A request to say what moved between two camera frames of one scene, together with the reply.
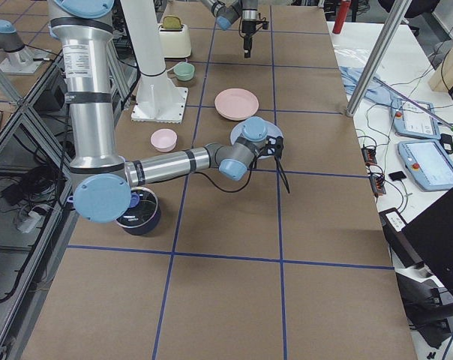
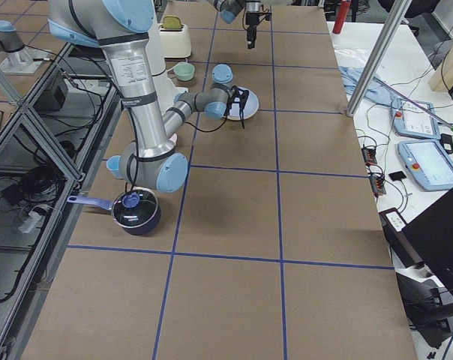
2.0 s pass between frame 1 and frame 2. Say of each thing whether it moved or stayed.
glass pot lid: stayed
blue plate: moved
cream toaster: stayed
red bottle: stayed
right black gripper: moved
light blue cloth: stayed
